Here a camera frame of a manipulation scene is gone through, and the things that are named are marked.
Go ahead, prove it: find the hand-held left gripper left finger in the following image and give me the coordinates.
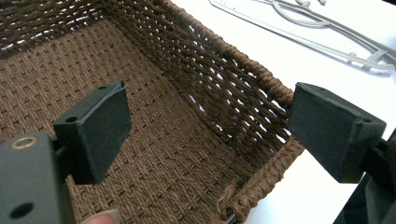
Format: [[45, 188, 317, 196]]
[[51, 80, 133, 186]]

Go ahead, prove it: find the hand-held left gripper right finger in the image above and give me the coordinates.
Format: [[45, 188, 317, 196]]
[[287, 81, 388, 184]]

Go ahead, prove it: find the brown woven basket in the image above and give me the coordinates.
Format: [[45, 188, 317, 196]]
[[0, 0, 306, 224]]

